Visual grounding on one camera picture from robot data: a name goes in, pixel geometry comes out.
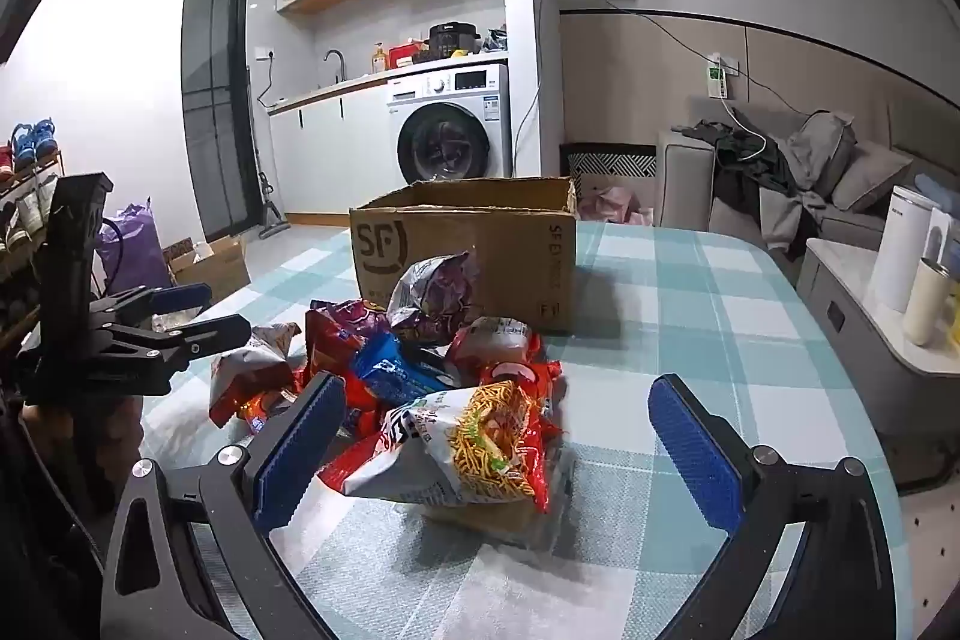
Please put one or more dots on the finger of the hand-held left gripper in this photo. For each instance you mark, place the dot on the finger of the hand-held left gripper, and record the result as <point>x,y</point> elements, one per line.
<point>217,329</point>
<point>180,297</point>

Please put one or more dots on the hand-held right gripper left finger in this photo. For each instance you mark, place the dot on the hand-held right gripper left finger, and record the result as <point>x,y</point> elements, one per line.
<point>300,452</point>

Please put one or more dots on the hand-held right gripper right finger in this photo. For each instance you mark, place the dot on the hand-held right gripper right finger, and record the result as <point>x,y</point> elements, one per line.
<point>697,452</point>

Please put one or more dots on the silver orange snack packet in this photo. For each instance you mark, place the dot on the silver orange snack packet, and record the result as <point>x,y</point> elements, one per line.
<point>247,362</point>

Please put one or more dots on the blue snack packet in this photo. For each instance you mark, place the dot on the blue snack packet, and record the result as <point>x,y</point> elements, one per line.
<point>394,374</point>

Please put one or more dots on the red noodle snack packet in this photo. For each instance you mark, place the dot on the red noodle snack packet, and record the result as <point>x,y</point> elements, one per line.
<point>450,452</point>

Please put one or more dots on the small red snack packet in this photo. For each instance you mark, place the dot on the small red snack packet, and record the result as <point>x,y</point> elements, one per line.
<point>525,376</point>

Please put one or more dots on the silver purple snack packet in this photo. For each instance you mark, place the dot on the silver purple snack packet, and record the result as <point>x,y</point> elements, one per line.
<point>427,295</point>

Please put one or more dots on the pink clear snack packet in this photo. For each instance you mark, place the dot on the pink clear snack packet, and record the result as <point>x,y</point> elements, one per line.
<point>491,336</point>

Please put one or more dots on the brown cardboard box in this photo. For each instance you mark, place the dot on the brown cardboard box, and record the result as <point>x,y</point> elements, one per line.
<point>510,250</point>

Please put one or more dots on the printed cardboard box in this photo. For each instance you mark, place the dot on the printed cardboard box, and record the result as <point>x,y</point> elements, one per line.
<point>217,272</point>

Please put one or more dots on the wooden shoe rack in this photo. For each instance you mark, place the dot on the wooden shoe rack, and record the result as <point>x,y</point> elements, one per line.
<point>15,265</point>

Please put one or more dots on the white sneaker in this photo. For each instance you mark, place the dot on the white sneaker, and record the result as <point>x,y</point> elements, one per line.
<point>30,209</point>

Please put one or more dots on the purple plastic bag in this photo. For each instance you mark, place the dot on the purple plastic bag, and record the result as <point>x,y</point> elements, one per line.
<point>139,242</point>

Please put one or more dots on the blue sandal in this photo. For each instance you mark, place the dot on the blue sandal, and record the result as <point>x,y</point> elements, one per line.
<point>22,144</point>
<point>46,138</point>

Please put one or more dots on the grey floor mop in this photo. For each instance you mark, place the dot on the grey floor mop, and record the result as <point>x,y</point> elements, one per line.
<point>270,220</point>

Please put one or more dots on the teal checked tablecloth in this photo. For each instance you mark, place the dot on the teal checked tablecloth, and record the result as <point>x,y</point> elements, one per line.
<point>675,310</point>

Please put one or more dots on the grey side table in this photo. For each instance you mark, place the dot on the grey side table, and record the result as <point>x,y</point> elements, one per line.
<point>847,325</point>

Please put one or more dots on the white base cabinets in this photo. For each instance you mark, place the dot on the white base cabinets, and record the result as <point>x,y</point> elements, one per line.
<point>322,160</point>

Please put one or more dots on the dark glass door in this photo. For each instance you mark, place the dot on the dark glass door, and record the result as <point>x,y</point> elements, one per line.
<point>214,85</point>

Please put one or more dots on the pink bag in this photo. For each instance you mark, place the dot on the pink bag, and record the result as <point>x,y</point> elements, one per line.
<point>607,203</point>

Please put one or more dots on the cream cup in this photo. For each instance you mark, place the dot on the cream cup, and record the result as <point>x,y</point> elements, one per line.
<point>922,310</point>

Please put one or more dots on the grey sofa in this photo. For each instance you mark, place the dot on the grey sofa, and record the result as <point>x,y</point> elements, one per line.
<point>682,183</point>

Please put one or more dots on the kitchen faucet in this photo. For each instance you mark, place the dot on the kitchen faucet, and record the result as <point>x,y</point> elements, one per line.
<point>343,70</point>

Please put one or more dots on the white kettle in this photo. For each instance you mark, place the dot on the white kettle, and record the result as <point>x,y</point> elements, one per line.
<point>896,250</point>

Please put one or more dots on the pile of dark clothes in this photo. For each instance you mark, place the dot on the pile of dark clothes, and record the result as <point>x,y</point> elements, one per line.
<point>750,168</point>

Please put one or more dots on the white washing machine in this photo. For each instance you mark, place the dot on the white washing machine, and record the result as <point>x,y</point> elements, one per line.
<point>442,145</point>

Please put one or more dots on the yellow bag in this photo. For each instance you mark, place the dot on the yellow bag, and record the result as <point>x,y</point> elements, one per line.
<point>955,317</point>

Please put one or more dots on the black white patterned basket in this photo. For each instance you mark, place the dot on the black white patterned basket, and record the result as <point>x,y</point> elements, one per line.
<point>611,168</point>

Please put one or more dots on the yellow bottle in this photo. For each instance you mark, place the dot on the yellow bottle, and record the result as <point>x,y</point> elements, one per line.
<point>379,61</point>

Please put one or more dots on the grey cushion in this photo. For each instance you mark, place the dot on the grey cushion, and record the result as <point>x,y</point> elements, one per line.
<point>821,149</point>
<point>870,175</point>

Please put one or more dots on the red box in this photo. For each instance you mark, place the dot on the red box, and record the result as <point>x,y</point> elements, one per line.
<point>405,54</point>

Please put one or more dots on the light blue pillow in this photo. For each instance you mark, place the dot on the light blue pillow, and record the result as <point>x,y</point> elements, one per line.
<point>934,189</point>

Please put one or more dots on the black pressure cooker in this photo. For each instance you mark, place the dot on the black pressure cooker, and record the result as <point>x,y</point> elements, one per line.
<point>452,40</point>

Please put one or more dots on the crumpled plastic bag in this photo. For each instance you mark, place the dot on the crumpled plastic bag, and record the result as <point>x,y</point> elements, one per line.
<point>495,40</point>

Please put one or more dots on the white wall outlet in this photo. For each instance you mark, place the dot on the white wall outlet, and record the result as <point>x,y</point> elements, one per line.
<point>265,54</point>

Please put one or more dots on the white wall charger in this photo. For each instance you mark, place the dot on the white wall charger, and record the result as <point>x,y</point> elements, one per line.
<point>716,81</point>

